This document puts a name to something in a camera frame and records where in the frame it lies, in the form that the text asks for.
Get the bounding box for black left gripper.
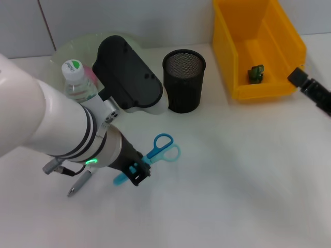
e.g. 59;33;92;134
108;134;153;187

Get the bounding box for blue scissors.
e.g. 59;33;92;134
113;133;181;186

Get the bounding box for green plastic scrap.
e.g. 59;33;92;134
247;64;266;83

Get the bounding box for grey white ballpoint pen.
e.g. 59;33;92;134
67;169;93;197

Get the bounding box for clear water bottle green label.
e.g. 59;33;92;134
61;59;99;103

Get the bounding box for pink peach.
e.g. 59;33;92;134
82;66;99;84

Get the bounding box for black mesh pen holder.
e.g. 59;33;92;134
162;49;207;113

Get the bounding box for green glass fruit plate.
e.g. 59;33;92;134
49;32;145;83

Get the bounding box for yellow plastic bin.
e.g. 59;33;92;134
212;0;307;102

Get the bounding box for left gripper cable with plug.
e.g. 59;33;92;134
42;158;87;177

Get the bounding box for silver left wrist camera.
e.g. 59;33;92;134
92;35;166;116

